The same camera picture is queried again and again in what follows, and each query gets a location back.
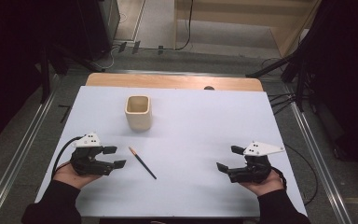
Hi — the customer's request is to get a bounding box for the person's left hand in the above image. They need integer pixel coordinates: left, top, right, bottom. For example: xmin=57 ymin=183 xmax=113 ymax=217
xmin=52 ymin=161 xmax=103 ymax=190

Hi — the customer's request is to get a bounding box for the black curtain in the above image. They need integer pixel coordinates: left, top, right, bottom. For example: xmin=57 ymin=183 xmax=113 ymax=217
xmin=301 ymin=0 xmax=358 ymax=176
xmin=0 ymin=0 xmax=120 ymax=152

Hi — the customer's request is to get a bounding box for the white floor cable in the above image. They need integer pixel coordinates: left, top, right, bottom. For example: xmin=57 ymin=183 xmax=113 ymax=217
xmin=89 ymin=45 xmax=120 ymax=71

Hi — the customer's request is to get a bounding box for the right hand-held gripper black cable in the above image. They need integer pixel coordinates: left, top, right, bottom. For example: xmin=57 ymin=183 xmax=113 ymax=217
xmin=270 ymin=143 xmax=320 ymax=206

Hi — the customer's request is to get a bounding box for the bundle of black floor cables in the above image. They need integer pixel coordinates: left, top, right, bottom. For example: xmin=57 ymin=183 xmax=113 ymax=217
xmin=268 ymin=91 xmax=297 ymax=116

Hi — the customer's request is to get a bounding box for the person's right hand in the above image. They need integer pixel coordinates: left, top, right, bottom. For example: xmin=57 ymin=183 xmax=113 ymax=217
xmin=239 ymin=168 xmax=285 ymax=197

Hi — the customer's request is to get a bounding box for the left hand-held gripper black cable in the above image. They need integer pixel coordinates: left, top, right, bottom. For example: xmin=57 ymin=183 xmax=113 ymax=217
xmin=51 ymin=135 xmax=85 ymax=180

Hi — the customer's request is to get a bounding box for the black tripod stand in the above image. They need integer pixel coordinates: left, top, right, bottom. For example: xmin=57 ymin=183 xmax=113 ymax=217
xmin=245 ymin=50 xmax=311 ymax=114

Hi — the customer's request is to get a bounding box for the hand-held gripper black cable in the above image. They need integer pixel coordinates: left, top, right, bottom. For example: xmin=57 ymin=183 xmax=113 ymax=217
xmin=51 ymin=135 xmax=85 ymax=180
xmin=270 ymin=143 xmax=320 ymax=206

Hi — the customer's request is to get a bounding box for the beige square cup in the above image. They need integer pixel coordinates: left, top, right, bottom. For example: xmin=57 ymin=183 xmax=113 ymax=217
xmin=124 ymin=94 xmax=154 ymax=132

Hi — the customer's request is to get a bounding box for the black hanging cable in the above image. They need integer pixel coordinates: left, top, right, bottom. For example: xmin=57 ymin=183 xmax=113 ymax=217
xmin=174 ymin=0 xmax=196 ymax=51

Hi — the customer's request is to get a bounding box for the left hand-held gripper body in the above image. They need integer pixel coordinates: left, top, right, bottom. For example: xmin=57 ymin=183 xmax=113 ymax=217
xmin=69 ymin=133 xmax=113 ymax=177

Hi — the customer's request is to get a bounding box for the wooden table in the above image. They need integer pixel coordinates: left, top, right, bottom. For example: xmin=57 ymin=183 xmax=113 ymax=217
xmin=85 ymin=72 xmax=265 ymax=92

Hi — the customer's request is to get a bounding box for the black metal stand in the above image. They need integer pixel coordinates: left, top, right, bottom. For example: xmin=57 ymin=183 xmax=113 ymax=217
xmin=39 ymin=45 xmax=106 ymax=105

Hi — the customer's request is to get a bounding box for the pale wooden frame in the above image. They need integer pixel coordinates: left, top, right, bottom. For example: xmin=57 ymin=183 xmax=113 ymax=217
xmin=172 ymin=0 xmax=323 ymax=59

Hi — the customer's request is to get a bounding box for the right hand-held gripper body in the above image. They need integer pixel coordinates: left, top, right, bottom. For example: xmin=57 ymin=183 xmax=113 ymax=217
xmin=233 ymin=141 xmax=285 ymax=184

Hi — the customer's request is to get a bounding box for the metal floor rail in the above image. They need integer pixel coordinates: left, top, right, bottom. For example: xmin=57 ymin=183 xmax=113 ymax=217
xmin=285 ymin=85 xmax=354 ymax=224
xmin=0 ymin=74 xmax=62 ymax=224

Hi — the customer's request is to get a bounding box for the dark pencil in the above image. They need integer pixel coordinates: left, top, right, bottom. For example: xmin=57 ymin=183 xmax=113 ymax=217
xmin=128 ymin=146 xmax=158 ymax=180

